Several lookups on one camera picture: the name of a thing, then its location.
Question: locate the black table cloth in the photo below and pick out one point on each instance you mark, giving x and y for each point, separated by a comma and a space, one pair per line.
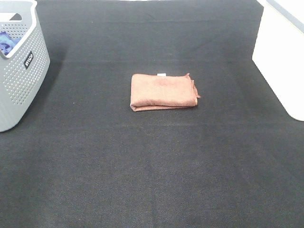
82, 158

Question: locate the grey perforated laundry basket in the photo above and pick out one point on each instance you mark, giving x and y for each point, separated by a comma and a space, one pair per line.
24, 68

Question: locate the white container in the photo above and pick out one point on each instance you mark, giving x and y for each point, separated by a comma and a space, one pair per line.
279, 52

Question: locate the blue towel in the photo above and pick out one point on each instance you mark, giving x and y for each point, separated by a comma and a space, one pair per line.
7, 43

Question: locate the orange-brown towel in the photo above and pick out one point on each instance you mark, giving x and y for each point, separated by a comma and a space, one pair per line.
152, 92

